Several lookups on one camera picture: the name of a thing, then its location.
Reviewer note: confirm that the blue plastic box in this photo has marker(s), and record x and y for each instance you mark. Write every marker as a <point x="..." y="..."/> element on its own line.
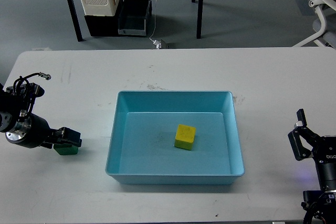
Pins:
<point x="142" y="147"/>

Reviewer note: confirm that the white office chair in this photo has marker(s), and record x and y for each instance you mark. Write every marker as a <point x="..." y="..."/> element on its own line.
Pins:
<point x="324" y="25"/>

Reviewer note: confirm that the black open bin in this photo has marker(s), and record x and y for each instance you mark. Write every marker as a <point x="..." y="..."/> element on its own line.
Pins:
<point x="134" y="17"/>

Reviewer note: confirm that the green block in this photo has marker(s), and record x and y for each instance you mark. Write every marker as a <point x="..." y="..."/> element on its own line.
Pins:
<point x="65" y="149"/>

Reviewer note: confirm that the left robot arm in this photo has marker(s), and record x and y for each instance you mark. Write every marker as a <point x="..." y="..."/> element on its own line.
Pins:
<point x="17" y="101"/>

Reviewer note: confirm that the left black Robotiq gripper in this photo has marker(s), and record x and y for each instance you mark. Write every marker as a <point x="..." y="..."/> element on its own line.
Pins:
<point x="35" y="132"/>

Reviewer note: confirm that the black crate under cream crate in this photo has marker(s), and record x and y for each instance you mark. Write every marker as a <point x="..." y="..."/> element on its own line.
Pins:
<point x="104" y="26"/>

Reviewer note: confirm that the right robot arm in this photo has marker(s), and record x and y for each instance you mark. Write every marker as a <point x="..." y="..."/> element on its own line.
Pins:
<point x="318" y="204"/>

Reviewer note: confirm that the yellow block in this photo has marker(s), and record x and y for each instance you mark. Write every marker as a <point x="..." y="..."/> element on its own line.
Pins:
<point x="185" y="136"/>

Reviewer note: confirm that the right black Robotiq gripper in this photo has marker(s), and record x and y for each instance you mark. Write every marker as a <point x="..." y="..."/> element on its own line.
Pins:
<point x="328" y="161"/>

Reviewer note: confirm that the black table leg left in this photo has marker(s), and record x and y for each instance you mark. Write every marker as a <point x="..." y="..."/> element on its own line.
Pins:
<point x="75" y="21"/>

